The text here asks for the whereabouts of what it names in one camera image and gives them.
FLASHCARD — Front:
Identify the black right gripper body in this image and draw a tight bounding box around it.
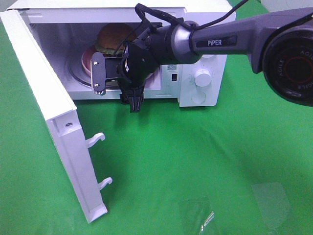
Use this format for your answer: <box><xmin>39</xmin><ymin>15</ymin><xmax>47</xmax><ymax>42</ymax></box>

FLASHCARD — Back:
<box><xmin>104</xmin><ymin>42</ymin><xmax>159</xmax><ymax>90</ymax></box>

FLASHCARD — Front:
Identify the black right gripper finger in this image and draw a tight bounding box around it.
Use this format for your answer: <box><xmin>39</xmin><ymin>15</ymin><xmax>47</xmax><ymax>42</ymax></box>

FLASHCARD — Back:
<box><xmin>120</xmin><ymin>86</ymin><xmax>144</xmax><ymax>113</ymax></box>
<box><xmin>91</xmin><ymin>52</ymin><xmax>106</xmax><ymax>95</ymax></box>

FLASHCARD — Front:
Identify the pink plate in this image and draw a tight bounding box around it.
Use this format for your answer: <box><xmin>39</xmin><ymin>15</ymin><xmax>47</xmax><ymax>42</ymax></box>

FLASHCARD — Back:
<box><xmin>81</xmin><ymin>46</ymin><xmax>157</xmax><ymax>89</ymax></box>

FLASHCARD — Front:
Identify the burger with lettuce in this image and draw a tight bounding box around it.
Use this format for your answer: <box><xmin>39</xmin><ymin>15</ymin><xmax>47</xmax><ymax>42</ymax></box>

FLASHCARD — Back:
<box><xmin>94</xmin><ymin>23</ymin><xmax>137</xmax><ymax>57</ymax></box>

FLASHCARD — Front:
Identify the white microwave door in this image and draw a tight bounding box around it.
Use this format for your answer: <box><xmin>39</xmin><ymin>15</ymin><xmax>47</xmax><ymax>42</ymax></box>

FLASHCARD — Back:
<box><xmin>0</xmin><ymin>10</ymin><xmax>112</xmax><ymax>223</ymax></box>

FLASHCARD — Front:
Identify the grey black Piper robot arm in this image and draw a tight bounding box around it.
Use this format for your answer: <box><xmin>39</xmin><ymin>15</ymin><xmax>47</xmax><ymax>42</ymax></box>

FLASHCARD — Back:
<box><xmin>91</xmin><ymin>4</ymin><xmax>313</xmax><ymax>112</ymax></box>

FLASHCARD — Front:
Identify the glass microwave turntable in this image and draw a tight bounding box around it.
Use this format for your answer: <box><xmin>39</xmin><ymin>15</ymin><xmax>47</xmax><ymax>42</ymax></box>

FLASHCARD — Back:
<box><xmin>68</xmin><ymin>57</ymin><xmax>91</xmax><ymax>88</ymax></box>

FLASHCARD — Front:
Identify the white warning label sticker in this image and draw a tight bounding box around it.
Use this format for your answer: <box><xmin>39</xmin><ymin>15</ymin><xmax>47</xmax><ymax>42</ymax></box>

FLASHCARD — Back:
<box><xmin>166</xmin><ymin>65</ymin><xmax>179</xmax><ymax>73</ymax></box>

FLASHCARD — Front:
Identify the white microwave oven body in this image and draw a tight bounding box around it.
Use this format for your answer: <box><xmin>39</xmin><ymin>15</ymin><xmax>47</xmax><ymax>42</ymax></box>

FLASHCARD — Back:
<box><xmin>0</xmin><ymin>0</ymin><xmax>226</xmax><ymax>107</ymax></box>

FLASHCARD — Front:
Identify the clear tape patch on cloth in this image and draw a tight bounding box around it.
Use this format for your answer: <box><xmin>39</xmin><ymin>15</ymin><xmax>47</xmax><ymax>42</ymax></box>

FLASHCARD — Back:
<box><xmin>178</xmin><ymin>197</ymin><xmax>218</xmax><ymax>235</ymax></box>

